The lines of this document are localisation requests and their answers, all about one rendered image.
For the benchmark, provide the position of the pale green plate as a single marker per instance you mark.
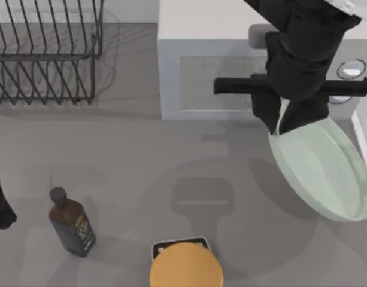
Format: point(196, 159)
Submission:
point(324, 170)

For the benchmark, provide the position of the silver microwave knob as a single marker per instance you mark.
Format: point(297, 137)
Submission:
point(340, 99)
point(351, 68)

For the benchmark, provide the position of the microwave door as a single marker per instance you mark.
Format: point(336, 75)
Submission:
point(219, 86)

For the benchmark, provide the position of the pale grey rounded box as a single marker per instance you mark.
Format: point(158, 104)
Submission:
point(256, 36)

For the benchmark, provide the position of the pale microwave oven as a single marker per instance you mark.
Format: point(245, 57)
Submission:
point(207, 45)

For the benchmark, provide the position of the white framed square base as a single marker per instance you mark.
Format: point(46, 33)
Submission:
point(201, 241)

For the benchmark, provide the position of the orange round lid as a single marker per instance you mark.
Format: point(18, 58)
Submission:
point(186, 266)

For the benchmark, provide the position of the dark brown bottle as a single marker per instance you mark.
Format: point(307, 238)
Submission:
point(72, 224)

